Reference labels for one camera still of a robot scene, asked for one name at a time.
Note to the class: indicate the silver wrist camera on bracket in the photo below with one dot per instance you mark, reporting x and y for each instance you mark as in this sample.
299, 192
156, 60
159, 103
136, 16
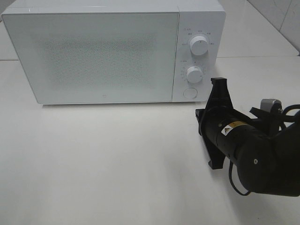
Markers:
268, 107

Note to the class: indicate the white microwave door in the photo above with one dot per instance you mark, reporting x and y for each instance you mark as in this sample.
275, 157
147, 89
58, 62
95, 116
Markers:
96, 58

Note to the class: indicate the white microwave oven body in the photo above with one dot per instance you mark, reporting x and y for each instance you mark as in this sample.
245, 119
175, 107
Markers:
206, 17

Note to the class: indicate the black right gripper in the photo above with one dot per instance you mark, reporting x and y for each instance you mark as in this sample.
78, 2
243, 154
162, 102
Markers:
219, 98

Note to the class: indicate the white round knob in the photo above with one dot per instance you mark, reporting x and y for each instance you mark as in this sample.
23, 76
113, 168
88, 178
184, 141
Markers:
199, 45
194, 74

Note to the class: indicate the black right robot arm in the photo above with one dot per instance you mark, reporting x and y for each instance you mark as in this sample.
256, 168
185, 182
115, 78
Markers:
264, 149

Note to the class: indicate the white round door button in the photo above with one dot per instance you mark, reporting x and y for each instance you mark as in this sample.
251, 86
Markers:
190, 93

